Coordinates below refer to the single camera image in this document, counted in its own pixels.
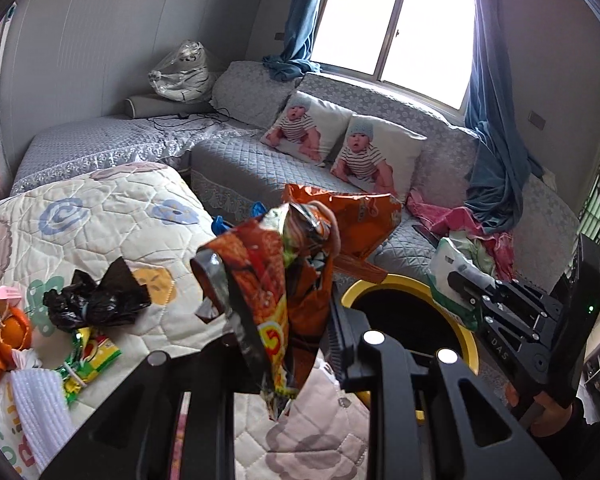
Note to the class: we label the cartoon quilted bed cover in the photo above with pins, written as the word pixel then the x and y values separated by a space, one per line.
pixel 136 344

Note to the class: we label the blue curtain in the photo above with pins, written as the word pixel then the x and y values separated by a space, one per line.
pixel 503 163
pixel 300 28

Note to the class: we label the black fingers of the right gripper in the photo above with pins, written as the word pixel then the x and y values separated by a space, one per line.
pixel 472 292

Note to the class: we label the black plastic bag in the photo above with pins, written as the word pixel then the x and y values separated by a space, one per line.
pixel 116 300

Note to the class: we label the window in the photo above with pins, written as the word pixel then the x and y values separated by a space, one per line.
pixel 422 48

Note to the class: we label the pink tissue wad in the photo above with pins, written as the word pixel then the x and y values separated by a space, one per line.
pixel 26 359

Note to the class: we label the green yellow candy wrapper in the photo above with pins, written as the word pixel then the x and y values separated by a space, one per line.
pixel 92 353

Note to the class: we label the blue curtain right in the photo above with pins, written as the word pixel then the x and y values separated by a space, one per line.
pixel 503 163

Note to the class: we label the baby print pillow right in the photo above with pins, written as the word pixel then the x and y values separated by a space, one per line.
pixel 378 156

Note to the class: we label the pink green blanket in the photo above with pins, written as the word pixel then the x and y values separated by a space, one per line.
pixel 493 253

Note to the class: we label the green white wet-wipes pack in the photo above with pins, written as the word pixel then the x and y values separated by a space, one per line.
pixel 446 259

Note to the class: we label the orange snack bag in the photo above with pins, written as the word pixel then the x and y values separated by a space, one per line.
pixel 271 276

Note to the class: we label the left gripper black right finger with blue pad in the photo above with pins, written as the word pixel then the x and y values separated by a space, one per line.
pixel 492 445

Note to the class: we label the baby print pillow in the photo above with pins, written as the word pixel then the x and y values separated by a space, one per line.
pixel 308 128
pixel 378 156

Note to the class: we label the tiger plush in plastic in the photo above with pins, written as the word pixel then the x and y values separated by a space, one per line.
pixel 183 75

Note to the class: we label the baby print pillow left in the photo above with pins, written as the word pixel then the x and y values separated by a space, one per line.
pixel 308 128

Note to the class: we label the yellow rimmed trash bin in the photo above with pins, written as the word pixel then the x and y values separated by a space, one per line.
pixel 391 339

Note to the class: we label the grey bolster pillow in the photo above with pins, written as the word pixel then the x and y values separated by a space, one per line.
pixel 151 105

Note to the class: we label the orange peel piece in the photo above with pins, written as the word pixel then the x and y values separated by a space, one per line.
pixel 15 331

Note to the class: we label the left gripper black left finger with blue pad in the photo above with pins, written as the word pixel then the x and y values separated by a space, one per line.
pixel 167 407

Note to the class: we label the grey patterned cushion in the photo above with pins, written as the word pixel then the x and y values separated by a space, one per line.
pixel 247 93

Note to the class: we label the person's right hand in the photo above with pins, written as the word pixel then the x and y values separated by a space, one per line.
pixel 544 416

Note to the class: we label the blue curtain left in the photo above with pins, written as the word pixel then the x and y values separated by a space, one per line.
pixel 300 28

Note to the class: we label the grey quilted sofa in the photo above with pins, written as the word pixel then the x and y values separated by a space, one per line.
pixel 230 169

